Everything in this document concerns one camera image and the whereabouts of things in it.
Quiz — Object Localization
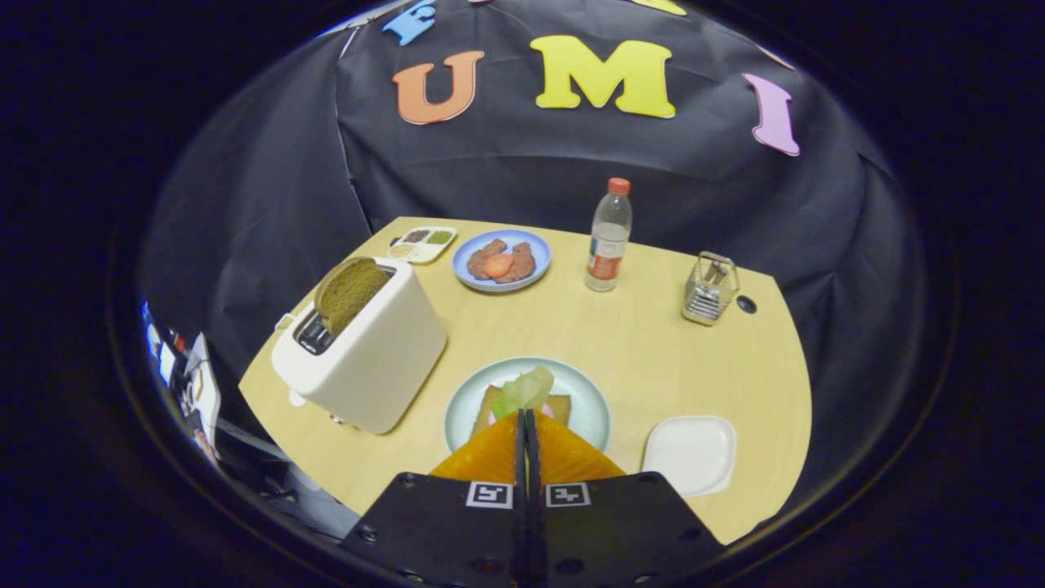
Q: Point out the green lettuce leaf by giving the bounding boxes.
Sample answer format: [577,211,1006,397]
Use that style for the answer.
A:
[491,366,555,422]

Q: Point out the white toaster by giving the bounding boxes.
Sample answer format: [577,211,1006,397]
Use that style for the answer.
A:
[271,256,449,435]

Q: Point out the black backdrop cloth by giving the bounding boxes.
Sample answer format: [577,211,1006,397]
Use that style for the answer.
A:
[137,0,928,523]

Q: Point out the brown meat piece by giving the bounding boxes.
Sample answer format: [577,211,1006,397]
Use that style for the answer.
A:
[467,238,508,282]
[496,242,537,284]

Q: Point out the blue plate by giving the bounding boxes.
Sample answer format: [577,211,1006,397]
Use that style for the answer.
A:
[451,229,553,294]

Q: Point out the white divided condiment tray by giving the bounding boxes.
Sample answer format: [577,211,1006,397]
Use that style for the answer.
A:
[389,226,459,265]

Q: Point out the metal wire basket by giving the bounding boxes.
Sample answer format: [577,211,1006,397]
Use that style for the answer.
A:
[681,252,741,327]

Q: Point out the small white square dish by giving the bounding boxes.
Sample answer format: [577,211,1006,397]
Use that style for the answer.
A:
[642,415,738,498]

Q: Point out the brown toast slice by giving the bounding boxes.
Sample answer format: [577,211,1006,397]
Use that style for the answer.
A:
[314,256,392,336]

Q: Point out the light green plate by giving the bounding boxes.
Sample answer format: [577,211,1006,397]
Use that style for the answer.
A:
[443,356,612,456]

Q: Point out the bread slice under lettuce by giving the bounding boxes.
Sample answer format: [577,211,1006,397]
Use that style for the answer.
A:
[470,385,573,439]

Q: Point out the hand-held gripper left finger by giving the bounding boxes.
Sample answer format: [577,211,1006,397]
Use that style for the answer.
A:
[340,410,525,588]

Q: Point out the white printed paper sheet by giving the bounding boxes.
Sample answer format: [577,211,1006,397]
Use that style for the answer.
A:
[181,332,223,466]

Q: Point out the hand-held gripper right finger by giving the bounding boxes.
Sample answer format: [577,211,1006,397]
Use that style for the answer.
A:
[524,410,724,588]

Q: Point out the clear bottle with red cap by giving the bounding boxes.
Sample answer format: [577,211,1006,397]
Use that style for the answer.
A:
[585,177,634,293]

